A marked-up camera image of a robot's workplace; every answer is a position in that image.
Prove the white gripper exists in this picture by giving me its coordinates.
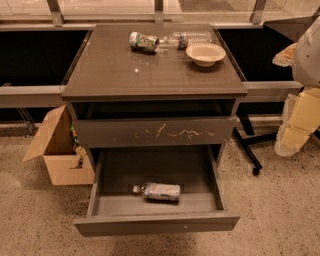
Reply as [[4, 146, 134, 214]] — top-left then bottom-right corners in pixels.
[[272, 17, 320, 157]]

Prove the blue label plastic bottle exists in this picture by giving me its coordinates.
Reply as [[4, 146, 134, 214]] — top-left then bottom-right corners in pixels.
[[133, 182, 181, 202]]

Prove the clear plastic water bottle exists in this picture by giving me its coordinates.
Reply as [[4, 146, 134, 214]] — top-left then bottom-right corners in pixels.
[[160, 31, 212, 50]]

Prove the grey drawer cabinet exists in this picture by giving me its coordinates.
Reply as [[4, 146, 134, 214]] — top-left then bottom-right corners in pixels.
[[63, 24, 247, 161]]

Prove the scratched grey top drawer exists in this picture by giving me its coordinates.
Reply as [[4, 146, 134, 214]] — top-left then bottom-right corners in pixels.
[[74, 117, 236, 148]]

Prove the open grey middle drawer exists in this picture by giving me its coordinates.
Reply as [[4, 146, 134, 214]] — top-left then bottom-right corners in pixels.
[[74, 145, 239, 236]]

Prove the dark side table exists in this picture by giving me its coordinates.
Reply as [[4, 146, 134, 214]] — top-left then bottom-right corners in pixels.
[[263, 16, 316, 42]]

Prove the black rolling stand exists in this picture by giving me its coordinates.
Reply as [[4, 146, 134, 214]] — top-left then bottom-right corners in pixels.
[[232, 114, 320, 177]]

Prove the white paper bowl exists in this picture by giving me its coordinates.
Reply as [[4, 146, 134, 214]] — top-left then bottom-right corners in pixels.
[[186, 43, 226, 67]]

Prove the crushed green can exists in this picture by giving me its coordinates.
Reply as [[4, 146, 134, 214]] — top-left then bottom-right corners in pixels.
[[129, 31, 159, 53]]

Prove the open cardboard box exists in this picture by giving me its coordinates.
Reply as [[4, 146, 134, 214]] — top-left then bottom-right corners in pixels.
[[23, 105, 95, 185]]

